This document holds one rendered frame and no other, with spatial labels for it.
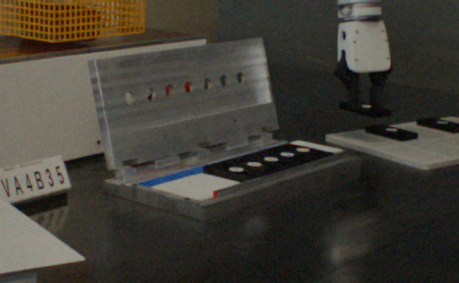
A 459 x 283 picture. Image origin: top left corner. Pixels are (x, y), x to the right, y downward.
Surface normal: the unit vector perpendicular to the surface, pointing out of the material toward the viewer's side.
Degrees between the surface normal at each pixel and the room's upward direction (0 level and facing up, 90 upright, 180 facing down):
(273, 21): 90
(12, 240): 0
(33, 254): 0
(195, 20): 90
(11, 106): 90
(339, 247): 0
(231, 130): 74
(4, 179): 65
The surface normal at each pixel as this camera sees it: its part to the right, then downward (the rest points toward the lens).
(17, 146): 0.79, 0.17
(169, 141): 0.77, -0.11
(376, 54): 0.57, -0.02
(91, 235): 0.04, -0.97
